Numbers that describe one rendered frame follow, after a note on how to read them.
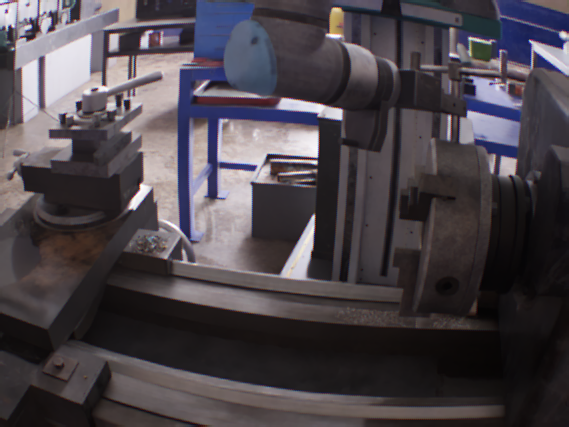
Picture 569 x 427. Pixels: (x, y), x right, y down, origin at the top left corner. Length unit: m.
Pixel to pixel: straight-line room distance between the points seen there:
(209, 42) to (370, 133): 2.19
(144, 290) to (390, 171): 1.03
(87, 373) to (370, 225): 1.36
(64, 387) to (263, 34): 0.59
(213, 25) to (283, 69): 2.22
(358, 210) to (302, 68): 1.36
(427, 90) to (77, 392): 0.66
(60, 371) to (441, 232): 0.60
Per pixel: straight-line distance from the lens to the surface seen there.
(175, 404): 0.92
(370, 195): 2.02
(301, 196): 2.94
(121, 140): 1.21
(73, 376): 0.93
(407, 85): 0.75
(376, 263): 2.13
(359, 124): 0.76
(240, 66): 0.67
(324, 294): 1.17
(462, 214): 0.77
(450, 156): 0.81
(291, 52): 0.66
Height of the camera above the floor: 1.49
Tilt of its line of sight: 27 degrees down
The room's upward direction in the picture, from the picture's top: 2 degrees clockwise
